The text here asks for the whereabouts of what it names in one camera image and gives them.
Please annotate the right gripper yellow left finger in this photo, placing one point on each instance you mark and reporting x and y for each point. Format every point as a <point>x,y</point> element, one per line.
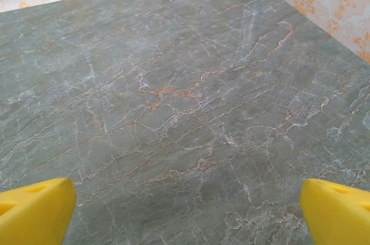
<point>34,213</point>

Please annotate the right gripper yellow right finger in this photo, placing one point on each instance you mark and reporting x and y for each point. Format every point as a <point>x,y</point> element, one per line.
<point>335,216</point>

